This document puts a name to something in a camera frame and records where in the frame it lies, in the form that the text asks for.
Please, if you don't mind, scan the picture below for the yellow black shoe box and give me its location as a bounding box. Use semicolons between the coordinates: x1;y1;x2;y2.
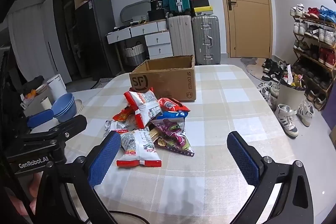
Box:
190;6;214;17

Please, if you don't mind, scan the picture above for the brown cardboard box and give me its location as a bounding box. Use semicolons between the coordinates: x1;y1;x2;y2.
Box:
129;55;197;102

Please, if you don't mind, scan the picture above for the pile of sneakers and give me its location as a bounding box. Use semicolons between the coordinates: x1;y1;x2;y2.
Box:
257;58;288;109

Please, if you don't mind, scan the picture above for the dark cloth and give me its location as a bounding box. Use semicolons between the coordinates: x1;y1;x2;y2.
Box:
22;76;45;94

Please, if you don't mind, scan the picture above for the silver snack packet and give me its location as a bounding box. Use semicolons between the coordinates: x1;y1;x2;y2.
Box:
104;120;129;135

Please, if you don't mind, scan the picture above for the white trash can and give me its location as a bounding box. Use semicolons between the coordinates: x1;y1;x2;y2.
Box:
47;74;67;102

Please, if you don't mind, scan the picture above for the black refrigerator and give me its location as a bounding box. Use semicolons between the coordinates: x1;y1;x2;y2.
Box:
75;0;122;77

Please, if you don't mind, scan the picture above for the silver suitcase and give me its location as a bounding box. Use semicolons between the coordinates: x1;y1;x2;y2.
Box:
192;15;221;65

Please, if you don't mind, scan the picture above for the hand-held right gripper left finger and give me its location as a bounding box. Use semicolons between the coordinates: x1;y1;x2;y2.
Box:
31;130;122;224

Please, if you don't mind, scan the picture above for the white plate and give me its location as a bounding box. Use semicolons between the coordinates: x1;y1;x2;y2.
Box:
73;99;84;115

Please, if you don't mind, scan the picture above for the blue bowl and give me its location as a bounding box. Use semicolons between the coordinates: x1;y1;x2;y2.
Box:
51;93;75;115
56;103;77;123

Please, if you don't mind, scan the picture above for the white drawer desk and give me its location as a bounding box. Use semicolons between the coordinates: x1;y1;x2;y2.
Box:
106;20;174;60

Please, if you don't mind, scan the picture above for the row of assorted shoes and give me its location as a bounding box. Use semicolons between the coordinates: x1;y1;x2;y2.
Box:
289;4;336;109

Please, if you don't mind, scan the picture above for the white bin with litter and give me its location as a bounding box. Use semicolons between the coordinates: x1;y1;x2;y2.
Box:
277;77;307;111

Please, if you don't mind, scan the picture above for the blue cookie packet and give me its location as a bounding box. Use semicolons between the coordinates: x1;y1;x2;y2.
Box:
157;110;188;122

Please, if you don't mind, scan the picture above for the white suitcase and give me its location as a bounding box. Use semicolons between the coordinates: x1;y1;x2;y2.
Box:
167;15;195;58

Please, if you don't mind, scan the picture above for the purple snack packet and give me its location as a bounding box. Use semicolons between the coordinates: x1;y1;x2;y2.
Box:
150;119;195;157

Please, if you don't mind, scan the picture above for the wooden door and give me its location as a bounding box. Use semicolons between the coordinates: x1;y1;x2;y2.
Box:
212;0;273;59

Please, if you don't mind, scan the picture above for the grey oval board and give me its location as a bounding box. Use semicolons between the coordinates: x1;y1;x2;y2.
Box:
120;0;151;22

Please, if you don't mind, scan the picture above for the white wardrobe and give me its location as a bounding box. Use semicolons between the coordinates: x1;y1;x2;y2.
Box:
8;0;72;85

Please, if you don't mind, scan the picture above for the white high-top shoe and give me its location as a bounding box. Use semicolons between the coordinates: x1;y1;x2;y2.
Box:
297;99;315;127
274;104;299;138

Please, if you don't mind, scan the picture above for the small brown snack bar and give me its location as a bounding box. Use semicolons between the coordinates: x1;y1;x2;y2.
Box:
150;127;168;147

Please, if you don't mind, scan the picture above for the orange red snack packet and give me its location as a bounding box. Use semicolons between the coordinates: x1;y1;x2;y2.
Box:
113;106;137;122

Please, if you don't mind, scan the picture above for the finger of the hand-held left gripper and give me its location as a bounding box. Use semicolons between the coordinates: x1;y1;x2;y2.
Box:
16;115;88;141
26;109;55;130

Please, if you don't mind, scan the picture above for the person's left hand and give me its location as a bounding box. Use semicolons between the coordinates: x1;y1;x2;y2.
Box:
5;171;44;216

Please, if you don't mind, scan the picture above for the black cable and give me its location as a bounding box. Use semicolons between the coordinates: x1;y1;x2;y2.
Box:
107;210;148;224

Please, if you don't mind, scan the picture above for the white paper roll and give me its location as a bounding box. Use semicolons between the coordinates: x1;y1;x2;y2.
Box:
40;97;52;110

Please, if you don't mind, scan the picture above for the striped floor mat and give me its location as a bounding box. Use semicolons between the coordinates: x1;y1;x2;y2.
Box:
92;77;113;89

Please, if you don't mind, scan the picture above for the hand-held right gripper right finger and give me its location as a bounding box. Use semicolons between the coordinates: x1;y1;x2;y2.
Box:
227;131;314;224

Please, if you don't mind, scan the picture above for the dark wardrobe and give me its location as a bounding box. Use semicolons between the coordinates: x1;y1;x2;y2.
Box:
52;0;90;83

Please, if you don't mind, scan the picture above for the woven basket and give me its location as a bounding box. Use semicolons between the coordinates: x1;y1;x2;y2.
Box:
123;41;146;65

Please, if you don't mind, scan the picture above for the wooden shoe rack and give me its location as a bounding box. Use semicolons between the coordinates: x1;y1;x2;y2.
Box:
293;15;336;111

